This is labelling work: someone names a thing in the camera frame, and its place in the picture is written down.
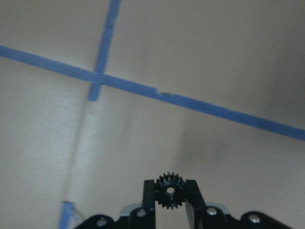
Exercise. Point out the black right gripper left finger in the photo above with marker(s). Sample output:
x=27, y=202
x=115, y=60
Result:
x=148, y=200

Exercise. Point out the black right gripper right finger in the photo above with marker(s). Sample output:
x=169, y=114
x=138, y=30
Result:
x=194, y=199

